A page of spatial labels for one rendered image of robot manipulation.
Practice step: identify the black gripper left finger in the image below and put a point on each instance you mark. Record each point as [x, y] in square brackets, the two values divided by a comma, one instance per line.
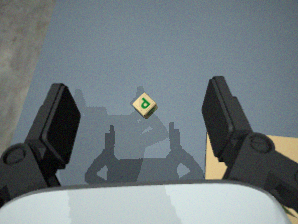
[32, 165]

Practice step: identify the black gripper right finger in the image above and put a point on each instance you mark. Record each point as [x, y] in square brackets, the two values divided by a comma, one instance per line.
[255, 159]

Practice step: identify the beige flat mat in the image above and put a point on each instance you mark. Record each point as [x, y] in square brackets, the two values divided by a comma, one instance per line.
[285, 145]

